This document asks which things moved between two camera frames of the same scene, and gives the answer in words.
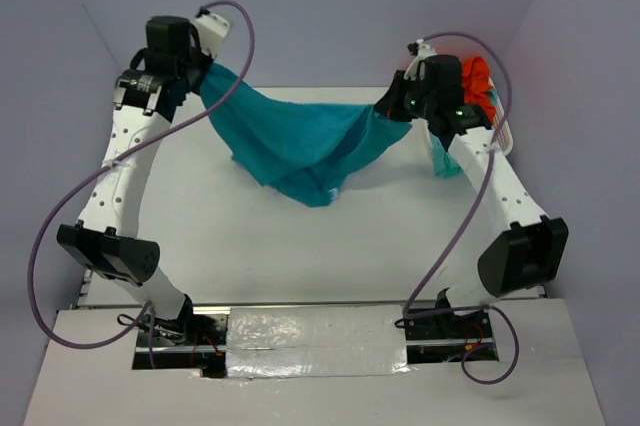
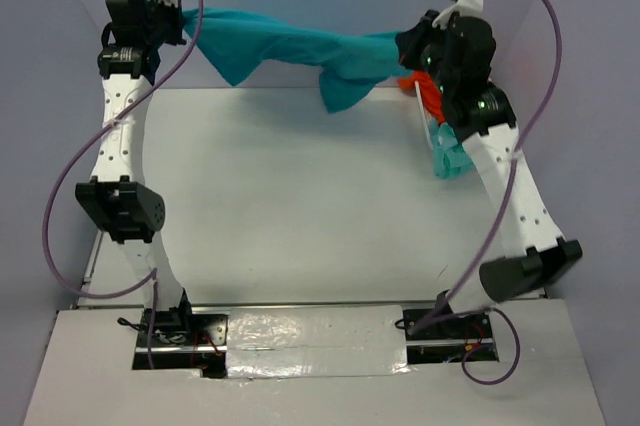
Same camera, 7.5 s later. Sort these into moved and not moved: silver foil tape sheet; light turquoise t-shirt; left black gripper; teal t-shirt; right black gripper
Moved: teal t-shirt; left black gripper; right black gripper
Not moved: light turquoise t-shirt; silver foil tape sheet
